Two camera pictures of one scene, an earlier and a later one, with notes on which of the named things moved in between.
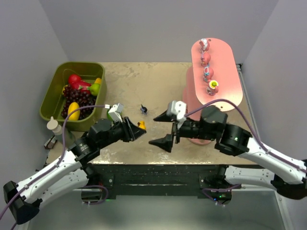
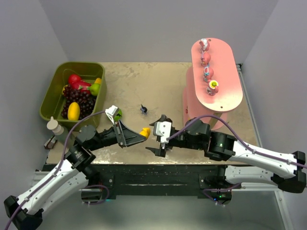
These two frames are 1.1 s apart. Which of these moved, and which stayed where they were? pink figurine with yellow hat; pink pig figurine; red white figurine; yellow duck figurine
Moved: yellow duck figurine
Stayed: red white figurine; pink figurine with yellow hat; pink pig figurine
